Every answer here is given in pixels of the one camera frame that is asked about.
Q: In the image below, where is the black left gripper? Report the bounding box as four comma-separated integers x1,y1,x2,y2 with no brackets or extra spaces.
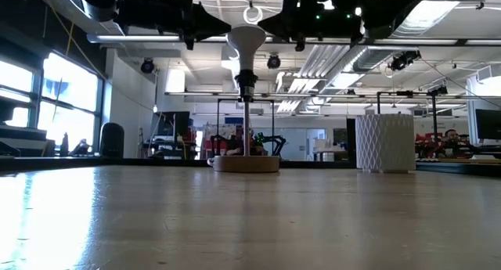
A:
115,0,232,51

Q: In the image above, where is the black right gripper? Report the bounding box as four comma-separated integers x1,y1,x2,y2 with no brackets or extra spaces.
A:
257,0,367,52

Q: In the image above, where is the white flood lightbulb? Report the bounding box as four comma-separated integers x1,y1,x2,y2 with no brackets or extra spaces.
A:
225,23,268,74

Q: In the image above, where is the lamp stand with wooden base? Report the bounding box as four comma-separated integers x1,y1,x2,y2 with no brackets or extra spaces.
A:
207,69,281,174

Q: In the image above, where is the white textured pen cup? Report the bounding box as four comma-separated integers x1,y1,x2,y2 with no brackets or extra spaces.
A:
355,113,417,175

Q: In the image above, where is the black ceiling spotlight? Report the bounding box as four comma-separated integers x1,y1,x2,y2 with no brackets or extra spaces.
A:
389,49,423,72
140,57,156,74
266,53,282,70

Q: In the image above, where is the black monitor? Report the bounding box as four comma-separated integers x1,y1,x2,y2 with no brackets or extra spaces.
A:
155,111,191,139
474,108,501,141

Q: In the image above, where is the person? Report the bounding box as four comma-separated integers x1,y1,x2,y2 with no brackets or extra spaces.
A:
442,128,473,157
225,135,246,157

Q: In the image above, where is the black cabinet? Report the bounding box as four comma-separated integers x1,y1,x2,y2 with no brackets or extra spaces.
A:
345,117,357,162

